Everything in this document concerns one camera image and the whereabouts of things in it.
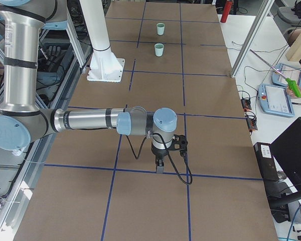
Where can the brown paper table mat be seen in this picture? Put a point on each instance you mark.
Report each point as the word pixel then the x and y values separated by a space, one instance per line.
pixel 92 188

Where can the black mini pc box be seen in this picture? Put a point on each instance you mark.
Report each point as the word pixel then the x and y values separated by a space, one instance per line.
pixel 265 161

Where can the person's hand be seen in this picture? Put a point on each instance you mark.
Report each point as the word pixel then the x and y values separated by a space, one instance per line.
pixel 290 92

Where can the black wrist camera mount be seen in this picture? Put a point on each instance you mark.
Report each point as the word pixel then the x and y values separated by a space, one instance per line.
pixel 179 143

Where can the teach pendant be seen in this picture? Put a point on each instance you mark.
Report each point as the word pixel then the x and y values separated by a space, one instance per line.
pixel 289 71
pixel 274 100

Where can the mint green cup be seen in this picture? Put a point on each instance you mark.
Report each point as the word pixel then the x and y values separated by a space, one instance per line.
pixel 159 49
pixel 160 28

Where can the black orange adapter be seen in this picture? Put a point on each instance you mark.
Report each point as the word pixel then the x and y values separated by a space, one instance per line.
pixel 251 123
pixel 246 104

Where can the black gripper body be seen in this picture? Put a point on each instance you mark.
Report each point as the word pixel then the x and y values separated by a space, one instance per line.
pixel 157 152

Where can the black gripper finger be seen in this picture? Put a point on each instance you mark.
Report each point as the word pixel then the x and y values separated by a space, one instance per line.
pixel 161 166
pixel 157 165

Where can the upper black orange adapter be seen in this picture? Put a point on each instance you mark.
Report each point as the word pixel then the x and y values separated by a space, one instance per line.
pixel 246 104

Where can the green handled grabber stick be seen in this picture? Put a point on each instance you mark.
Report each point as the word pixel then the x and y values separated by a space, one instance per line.
pixel 291 83

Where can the white pedestal column with base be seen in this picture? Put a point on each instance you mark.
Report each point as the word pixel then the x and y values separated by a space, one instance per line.
pixel 104 65

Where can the aluminium frame post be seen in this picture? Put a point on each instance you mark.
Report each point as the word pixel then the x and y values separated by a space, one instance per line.
pixel 257 23

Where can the far teach pendant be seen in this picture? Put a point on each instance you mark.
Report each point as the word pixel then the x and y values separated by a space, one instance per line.
pixel 289 71

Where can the near teach pendant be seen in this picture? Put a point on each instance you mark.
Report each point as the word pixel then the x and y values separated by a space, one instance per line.
pixel 274 100

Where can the red bottle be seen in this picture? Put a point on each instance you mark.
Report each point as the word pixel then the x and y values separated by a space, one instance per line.
pixel 226 10

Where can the lower black orange adapter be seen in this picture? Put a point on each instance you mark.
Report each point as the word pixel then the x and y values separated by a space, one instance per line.
pixel 251 123

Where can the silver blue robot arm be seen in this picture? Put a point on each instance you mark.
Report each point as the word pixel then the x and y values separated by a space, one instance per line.
pixel 22 122

